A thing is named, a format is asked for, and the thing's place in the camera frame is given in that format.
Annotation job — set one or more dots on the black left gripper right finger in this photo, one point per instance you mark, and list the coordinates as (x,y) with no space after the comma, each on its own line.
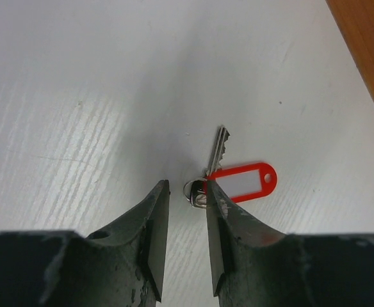
(253,264)

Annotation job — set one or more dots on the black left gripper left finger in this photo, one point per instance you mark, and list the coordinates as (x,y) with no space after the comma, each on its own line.
(120,264)

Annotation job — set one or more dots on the silver key with red tag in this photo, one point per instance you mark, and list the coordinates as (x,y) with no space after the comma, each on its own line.
(241,183)

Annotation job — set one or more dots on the wooden compartment tray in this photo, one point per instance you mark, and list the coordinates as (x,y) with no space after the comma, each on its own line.
(355,20)

